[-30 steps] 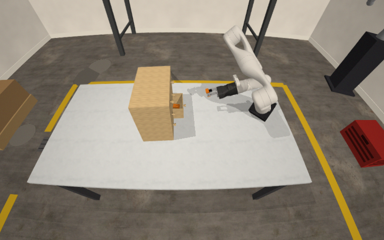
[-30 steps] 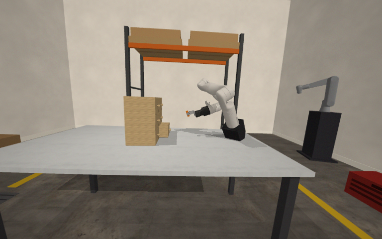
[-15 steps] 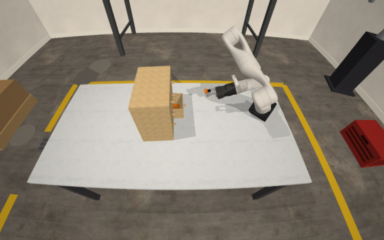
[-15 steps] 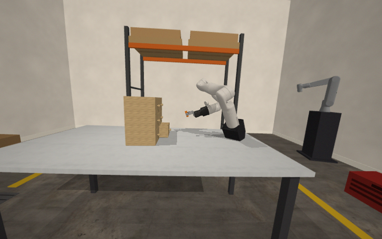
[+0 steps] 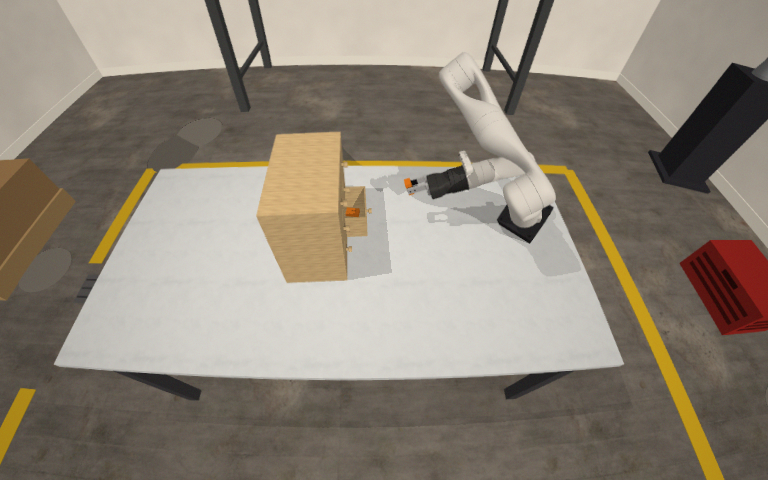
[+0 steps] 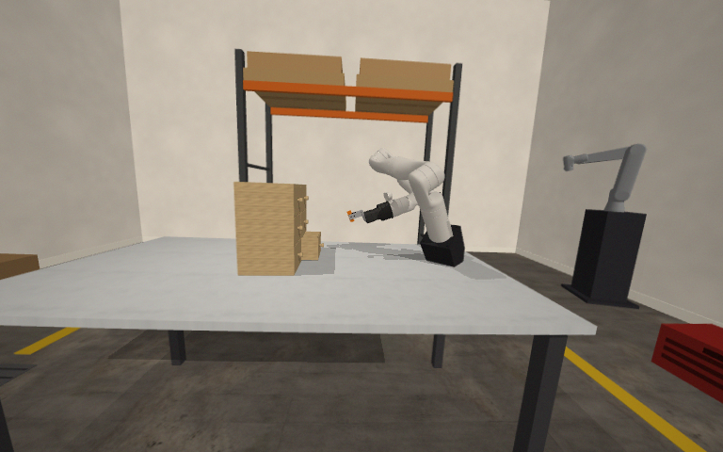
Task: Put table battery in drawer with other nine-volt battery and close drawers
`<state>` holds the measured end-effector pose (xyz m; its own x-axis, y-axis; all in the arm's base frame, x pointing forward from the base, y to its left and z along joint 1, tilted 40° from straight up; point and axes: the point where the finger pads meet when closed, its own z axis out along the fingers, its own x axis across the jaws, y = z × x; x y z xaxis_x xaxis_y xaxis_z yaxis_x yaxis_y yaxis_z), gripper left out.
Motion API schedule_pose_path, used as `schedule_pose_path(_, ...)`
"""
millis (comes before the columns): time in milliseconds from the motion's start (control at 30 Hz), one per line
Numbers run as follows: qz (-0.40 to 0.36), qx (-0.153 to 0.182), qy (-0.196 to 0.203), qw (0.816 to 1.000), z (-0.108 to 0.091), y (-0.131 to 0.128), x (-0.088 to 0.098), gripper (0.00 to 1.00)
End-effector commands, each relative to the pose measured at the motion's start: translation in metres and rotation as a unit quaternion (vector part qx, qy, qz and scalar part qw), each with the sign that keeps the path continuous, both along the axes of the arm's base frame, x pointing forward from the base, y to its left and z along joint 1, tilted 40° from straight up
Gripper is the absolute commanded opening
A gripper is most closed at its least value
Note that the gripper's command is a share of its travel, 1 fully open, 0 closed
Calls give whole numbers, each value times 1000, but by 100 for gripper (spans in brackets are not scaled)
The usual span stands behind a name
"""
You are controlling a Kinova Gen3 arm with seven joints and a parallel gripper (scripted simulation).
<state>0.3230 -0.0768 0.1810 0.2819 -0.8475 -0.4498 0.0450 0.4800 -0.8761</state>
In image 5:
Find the light wooden chest of drawers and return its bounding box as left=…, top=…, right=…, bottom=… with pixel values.
left=256, top=132, right=347, bottom=283

